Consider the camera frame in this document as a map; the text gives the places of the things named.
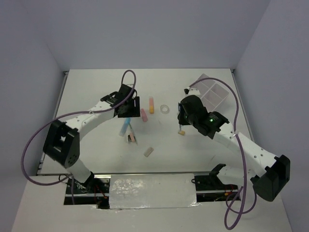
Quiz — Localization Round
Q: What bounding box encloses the blue pen clear barrel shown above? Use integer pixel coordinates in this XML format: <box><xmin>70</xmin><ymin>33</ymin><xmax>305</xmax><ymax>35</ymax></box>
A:
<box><xmin>177</xmin><ymin>103</ymin><xmax>182</xmax><ymax>132</ymax></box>

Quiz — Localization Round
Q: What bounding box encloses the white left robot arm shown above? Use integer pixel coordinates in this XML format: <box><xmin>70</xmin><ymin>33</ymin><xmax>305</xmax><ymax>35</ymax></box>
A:
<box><xmin>43</xmin><ymin>84</ymin><xmax>140</xmax><ymax>193</ymax></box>

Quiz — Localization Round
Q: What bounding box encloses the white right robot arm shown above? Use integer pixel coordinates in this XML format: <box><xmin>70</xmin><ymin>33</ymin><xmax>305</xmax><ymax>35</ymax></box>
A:
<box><xmin>178</xmin><ymin>95</ymin><xmax>290</xmax><ymax>202</ymax></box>

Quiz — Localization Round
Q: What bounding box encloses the light blue highlighter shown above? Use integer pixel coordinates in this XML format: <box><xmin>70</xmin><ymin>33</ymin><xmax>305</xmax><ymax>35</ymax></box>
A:
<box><xmin>119</xmin><ymin>118</ymin><xmax>131</xmax><ymax>136</ymax></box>

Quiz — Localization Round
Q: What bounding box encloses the orange pink highlighter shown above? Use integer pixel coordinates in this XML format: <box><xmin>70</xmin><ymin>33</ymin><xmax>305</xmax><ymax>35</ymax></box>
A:
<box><xmin>149</xmin><ymin>97</ymin><xmax>155</xmax><ymax>114</ymax></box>

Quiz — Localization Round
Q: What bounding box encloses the clear compartment organizer box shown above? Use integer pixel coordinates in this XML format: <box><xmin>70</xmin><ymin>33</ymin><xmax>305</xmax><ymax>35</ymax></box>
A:
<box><xmin>190</xmin><ymin>74</ymin><xmax>229</xmax><ymax>112</ymax></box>

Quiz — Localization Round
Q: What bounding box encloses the clear tape roll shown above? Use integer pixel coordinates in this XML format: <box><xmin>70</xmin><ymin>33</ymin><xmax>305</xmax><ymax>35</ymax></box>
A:
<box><xmin>160</xmin><ymin>104</ymin><xmax>169</xmax><ymax>114</ymax></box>

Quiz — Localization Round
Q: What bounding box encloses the beige eraser centre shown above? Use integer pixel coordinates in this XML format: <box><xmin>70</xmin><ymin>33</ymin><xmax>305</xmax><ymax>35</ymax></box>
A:
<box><xmin>143</xmin><ymin>147</ymin><xmax>154</xmax><ymax>157</ymax></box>

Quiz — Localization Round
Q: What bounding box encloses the silver foil panel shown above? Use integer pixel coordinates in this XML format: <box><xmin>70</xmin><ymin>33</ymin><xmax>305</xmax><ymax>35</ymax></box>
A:
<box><xmin>109</xmin><ymin>174</ymin><xmax>198</xmax><ymax>209</ymax></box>

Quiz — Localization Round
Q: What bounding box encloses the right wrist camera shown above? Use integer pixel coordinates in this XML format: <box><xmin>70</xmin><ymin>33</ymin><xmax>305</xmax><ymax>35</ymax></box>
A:
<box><xmin>184</xmin><ymin>87</ymin><xmax>200</xmax><ymax>96</ymax></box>

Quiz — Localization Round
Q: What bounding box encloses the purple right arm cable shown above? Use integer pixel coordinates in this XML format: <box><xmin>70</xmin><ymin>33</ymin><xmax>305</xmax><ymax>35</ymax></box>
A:
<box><xmin>189</xmin><ymin>77</ymin><xmax>257</xmax><ymax>230</ymax></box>

